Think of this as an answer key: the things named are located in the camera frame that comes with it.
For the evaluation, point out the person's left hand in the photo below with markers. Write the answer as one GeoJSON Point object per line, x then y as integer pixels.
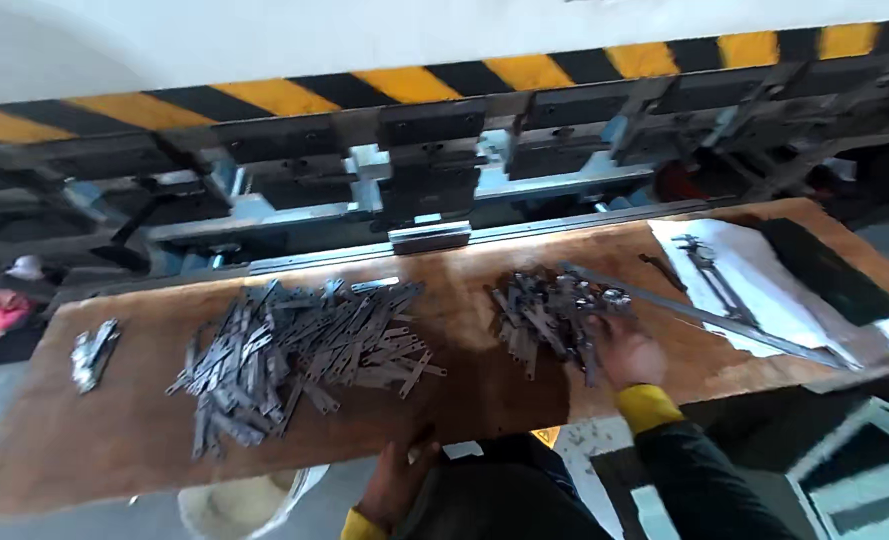
{"type": "Point", "coordinates": [395, 481]}

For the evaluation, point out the person's right hand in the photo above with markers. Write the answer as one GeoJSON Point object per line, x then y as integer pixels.
{"type": "Point", "coordinates": [633, 356]}

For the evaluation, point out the person's right fingers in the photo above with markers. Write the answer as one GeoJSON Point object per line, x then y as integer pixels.
{"type": "Point", "coordinates": [602, 328]}

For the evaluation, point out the person's left fingers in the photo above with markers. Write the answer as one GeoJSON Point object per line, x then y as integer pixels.
{"type": "Point", "coordinates": [420, 451]}

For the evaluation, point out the person's left forearm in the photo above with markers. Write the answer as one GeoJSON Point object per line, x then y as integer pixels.
{"type": "Point", "coordinates": [362, 526]}

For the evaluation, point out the person's right forearm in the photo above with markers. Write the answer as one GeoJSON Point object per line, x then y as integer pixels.
{"type": "Point", "coordinates": [688, 465]}

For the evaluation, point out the pile of bent metal parts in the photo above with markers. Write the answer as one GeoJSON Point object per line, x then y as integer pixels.
{"type": "Point", "coordinates": [545, 311]}

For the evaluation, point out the dark narrow metal bar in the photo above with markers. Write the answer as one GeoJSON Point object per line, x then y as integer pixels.
{"type": "Point", "coordinates": [663, 271]}

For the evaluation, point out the person's body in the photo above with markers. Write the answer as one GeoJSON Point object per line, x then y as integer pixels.
{"type": "Point", "coordinates": [500, 495]}

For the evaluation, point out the long steel ruler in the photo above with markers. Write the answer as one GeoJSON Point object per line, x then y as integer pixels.
{"type": "Point", "coordinates": [714, 318]}

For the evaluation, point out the metal caliper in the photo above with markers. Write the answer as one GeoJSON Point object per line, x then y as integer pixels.
{"type": "Point", "coordinates": [709, 274]}

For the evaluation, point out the pile of flat metal strips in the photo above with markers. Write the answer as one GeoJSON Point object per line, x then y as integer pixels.
{"type": "Point", "coordinates": [287, 345]}

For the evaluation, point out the white paper sheet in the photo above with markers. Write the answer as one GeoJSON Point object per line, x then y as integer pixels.
{"type": "Point", "coordinates": [778, 300]}

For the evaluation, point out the white bucket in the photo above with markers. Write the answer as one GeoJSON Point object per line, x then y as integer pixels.
{"type": "Point", "coordinates": [238, 506]}

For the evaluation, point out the grooved metal die block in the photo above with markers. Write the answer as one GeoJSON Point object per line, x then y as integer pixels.
{"type": "Point", "coordinates": [431, 238]}

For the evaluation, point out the dark green cloth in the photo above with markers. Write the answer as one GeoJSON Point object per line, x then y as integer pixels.
{"type": "Point", "coordinates": [827, 268]}

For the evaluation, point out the press machine with striped beam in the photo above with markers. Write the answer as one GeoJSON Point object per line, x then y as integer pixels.
{"type": "Point", "coordinates": [429, 169]}

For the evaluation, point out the brown wooden board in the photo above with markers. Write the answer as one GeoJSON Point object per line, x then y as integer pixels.
{"type": "Point", "coordinates": [133, 435]}

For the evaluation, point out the small bundle of shiny strips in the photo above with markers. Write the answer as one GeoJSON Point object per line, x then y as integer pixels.
{"type": "Point", "coordinates": [95, 355]}

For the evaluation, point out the pale green metal frame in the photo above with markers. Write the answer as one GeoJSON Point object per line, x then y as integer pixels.
{"type": "Point", "coordinates": [857, 465]}

